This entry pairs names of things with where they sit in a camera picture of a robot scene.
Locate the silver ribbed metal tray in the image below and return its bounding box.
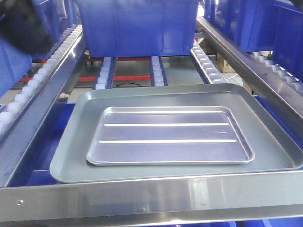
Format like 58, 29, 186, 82
87, 106, 255, 166

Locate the large grey plastic tray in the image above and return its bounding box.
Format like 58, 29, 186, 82
50, 83, 303, 183

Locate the centre white roller track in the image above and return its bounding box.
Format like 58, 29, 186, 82
148, 56, 168, 87

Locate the left-centre white roller track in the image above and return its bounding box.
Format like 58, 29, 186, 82
93, 57, 117, 90

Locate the right-centre white roller track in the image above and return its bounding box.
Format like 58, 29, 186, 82
191, 40, 226, 84

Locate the cardboard box on floor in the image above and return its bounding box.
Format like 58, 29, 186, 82
216, 52, 235, 73

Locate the large blue crate centre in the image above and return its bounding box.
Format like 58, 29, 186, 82
76, 0, 198, 57

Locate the large blue bin upper left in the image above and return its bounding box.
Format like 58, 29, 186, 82
0, 0, 78, 95

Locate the far right white roller track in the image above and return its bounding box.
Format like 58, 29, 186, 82
250, 51, 303, 96

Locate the far left white roller track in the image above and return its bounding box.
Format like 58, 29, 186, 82
0, 25, 83, 136

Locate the blue bin upper right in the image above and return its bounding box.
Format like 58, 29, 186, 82
201, 0, 303, 80

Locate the red floor frame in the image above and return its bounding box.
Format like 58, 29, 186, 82
19, 57, 151, 82

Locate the right steel divider rail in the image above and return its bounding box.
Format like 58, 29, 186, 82
197, 17, 303, 142

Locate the steel divider rail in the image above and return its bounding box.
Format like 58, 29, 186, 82
0, 26, 86, 187
197, 17, 303, 142

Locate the left steel divider rail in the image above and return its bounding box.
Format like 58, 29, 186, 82
0, 26, 86, 187

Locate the front steel shelf rail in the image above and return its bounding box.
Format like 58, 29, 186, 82
0, 171, 303, 227

